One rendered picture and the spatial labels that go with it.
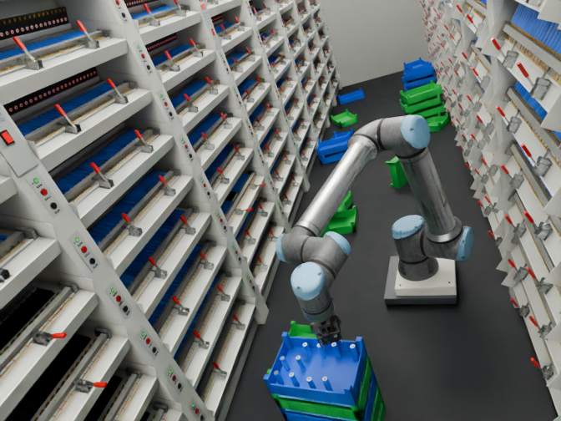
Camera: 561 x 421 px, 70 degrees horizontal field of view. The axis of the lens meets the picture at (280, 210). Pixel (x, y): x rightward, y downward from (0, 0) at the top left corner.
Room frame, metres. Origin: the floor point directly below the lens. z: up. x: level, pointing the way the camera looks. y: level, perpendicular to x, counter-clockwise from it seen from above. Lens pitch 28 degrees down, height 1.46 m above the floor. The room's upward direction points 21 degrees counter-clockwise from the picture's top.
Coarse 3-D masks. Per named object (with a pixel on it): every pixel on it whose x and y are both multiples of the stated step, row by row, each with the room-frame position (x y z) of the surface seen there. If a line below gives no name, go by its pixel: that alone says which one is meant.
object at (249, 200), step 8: (248, 168) 2.32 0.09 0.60; (256, 168) 2.30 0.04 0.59; (256, 176) 2.29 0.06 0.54; (264, 176) 2.29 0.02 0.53; (256, 184) 2.20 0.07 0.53; (248, 192) 2.11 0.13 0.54; (256, 192) 2.13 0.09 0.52; (232, 200) 2.03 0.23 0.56; (248, 200) 2.03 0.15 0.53; (240, 208) 1.96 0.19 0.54; (248, 208) 1.97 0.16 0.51; (240, 216) 1.88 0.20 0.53; (232, 224) 1.82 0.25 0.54; (240, 224) 1.85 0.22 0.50; (232, 232) 1.74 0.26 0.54
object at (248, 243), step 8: (256, 200) 2.28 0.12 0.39; (264, 200) 2.29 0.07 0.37; (272, 200) 2.29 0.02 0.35; (256, 208) 2.20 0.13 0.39; (264, 208) 2.23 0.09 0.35; (272, 208) 2.24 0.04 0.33; (248, 216) 2.12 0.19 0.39; (256, 216) 2.15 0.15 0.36; (264, 216) 2.14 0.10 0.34; (248, 224) 2.04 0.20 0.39; (256, 224) 2.07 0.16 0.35; (264, 224) 2.07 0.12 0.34; (240, 232) 1.98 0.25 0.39; (248, 232) 1.91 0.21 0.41; (256, 232) 1.99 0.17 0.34; (240, 240) 1.90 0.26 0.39; (248, 240) 1.91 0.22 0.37; (256, 240) 1.93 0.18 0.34; (240, 248) 1.86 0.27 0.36; (248, 248) 1.86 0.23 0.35; (256, 248) 1.91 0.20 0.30; (248, 256) 1.79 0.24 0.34; (248, 264) 1.76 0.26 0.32
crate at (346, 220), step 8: (336, 216) 2.38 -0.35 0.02; (344, 216) 2.36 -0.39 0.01; (352, 216) 2.32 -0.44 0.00; (328, 224) 2.35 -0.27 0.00; (336, 224) 2.31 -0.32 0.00; (344, 224) 2.27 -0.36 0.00; (352, 224) 2.14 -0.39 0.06; (336, 232) 2.19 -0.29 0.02; (344, 232) 2.17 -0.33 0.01; (352, 232) 2.15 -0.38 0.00
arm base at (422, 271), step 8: (400, 264) 1.51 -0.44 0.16; (408, 264) 1.46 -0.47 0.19; (416, 264) 1.44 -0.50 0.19; (424, 264) 1.44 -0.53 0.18; (432, 264) 1.44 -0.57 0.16; (400, 272) 1.50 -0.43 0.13; (408, 272) 1.46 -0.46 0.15; (416, 272) 1.43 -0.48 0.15; (424, 272) 1.42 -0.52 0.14; (432, 272) 1.42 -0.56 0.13; (408, 280) 1.45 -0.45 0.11; (416, 280) 1.43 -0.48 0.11
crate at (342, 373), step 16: (288, 336) 1.11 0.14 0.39; (288, 352) 1.10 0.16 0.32; (304, 352) 1.07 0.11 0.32; (272, 368) 1.00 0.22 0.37; (320, 368) 0.97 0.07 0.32; (336, 368) 0.95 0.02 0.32; (352, 368) 0.93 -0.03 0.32; (272, 384) 0.94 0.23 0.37; (288, 384) 0.96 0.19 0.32; (304, 384) 0.94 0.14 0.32; (320, 384) 0.91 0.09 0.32; (336, 384) 0.89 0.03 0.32; (352, 384) 0.87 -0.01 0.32; (320, 400) 0.86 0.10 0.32; (336, 400) 0.83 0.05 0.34; (352, 400) 0.80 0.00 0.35
